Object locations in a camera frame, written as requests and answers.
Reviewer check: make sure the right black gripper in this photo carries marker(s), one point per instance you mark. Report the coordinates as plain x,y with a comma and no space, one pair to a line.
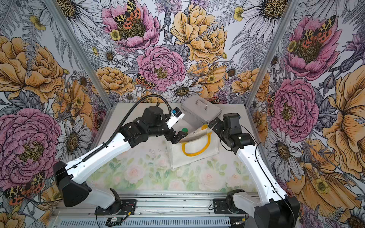
216,128

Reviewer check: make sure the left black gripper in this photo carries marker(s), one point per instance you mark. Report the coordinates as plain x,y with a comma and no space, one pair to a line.
176,138

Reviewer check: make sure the white pouch with yellow handles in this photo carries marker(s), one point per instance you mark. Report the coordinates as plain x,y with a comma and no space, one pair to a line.
197,145

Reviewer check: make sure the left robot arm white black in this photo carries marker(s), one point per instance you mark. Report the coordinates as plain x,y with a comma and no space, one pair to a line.
71,177

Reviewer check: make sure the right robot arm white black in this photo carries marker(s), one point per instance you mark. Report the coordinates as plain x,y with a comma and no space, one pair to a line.
271,207

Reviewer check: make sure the white bottle green cap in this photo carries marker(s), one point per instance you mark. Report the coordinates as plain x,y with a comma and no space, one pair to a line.
184,130

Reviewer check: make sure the silver metal case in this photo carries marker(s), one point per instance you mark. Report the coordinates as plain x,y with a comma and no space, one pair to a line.
199,111

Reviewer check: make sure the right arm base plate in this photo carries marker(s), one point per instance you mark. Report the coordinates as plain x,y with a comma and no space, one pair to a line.
220,206

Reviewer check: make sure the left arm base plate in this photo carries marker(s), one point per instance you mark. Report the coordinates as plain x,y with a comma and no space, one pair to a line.
120,207

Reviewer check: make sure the aluminium front rail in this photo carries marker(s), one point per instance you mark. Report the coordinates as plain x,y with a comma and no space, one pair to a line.
155,210

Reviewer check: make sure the left corner aluminium post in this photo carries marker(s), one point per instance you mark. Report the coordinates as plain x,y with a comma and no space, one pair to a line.
72,40

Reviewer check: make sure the corner aluminium post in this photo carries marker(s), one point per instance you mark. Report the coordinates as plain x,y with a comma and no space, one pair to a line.
277,38
72,40

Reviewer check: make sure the right corner aluminium post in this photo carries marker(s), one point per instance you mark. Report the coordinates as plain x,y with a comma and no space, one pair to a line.
277,38

